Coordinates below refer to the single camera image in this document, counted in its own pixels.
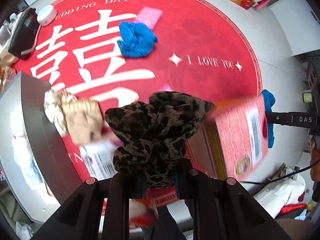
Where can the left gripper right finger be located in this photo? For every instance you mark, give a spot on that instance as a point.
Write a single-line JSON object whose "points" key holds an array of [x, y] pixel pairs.
{"points": [[223, 209]]}

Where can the white round gadget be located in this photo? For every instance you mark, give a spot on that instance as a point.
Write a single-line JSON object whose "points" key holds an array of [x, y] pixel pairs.
{"points": [[46, 15]]}

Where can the pink sponge block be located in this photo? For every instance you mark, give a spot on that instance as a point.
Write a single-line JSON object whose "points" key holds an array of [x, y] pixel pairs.
{"points": [[149, 17]]}

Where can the gold white scrunchie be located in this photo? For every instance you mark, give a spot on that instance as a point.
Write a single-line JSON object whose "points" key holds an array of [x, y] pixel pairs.
{"points": [[53, 102]]}

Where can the leopard print scrunchie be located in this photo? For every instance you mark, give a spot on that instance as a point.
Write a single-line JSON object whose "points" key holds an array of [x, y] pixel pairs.
{"points": [[154, 134]]}

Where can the round red wedding mat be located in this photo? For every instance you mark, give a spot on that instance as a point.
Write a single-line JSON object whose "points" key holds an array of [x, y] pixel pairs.
{"points": [[200, 51]]}

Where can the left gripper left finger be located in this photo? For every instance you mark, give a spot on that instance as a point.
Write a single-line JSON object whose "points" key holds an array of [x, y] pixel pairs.
{"points": [[96, 210]]}

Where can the grey storage box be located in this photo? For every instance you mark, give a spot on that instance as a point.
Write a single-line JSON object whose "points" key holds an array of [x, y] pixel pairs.
{"points": [[34, 159]]}

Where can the red gift box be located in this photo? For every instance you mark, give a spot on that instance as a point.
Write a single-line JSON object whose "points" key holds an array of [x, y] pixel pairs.
{"points": [[232, 141]]}

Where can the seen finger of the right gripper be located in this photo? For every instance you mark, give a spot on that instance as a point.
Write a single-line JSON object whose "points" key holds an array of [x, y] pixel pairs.
{"points": [[294, 119]]}

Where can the black radio device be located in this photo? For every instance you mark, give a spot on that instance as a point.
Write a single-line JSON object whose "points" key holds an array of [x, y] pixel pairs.
{"points": [[24, 37]]}

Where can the beige tan sock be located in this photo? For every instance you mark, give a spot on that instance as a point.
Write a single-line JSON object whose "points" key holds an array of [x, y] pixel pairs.
{"points": [[84, 121]]}

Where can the blue cloth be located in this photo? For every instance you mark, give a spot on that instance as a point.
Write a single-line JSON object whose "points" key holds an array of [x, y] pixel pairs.
{"points": [[137, 40]]}

